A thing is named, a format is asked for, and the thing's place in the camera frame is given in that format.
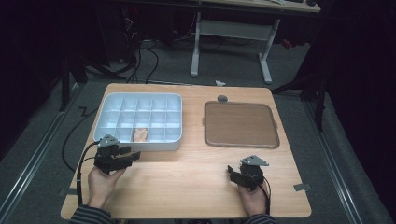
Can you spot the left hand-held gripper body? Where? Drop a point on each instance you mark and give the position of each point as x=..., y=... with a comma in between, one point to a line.
x=107, y=158

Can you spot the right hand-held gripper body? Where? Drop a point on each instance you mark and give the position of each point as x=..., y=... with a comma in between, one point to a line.
x=252, y=174

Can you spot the beige sock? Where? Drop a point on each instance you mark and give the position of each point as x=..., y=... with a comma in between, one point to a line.
x=140, y=135

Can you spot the white divided storage box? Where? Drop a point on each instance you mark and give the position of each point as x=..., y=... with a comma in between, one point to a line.
x=138, y=118

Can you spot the person's right hand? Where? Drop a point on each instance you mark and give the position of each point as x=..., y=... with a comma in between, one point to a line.
x=253, y=200

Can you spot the person's left hand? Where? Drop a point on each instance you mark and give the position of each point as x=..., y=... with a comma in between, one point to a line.
x=101, y=186

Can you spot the brown wooden tray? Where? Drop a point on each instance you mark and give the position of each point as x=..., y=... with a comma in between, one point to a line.
x=240, y=124

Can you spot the grey round table grommet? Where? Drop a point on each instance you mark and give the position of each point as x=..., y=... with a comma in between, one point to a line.
x=222, y=99

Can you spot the black metal stand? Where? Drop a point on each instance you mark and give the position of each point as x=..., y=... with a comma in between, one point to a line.
x=67, y=81
x=319, y=102

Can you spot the white crumpled paper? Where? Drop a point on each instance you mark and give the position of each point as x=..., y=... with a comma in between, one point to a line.
x=220, y=83

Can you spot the dark equipment with red light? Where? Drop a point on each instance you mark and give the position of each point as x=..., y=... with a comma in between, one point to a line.
x=132, y=18

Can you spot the red object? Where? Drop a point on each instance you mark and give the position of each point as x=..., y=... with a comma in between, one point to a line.
x=286, y=44

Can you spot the white-legged wooden desk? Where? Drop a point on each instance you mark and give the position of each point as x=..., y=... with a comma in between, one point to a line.
x=233, y=29

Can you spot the dark object on desk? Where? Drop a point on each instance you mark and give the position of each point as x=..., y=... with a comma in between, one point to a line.
x=311, y=2

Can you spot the metal floor rail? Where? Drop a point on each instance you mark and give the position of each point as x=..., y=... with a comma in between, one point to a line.
x=37, y=155
x=333, y=161

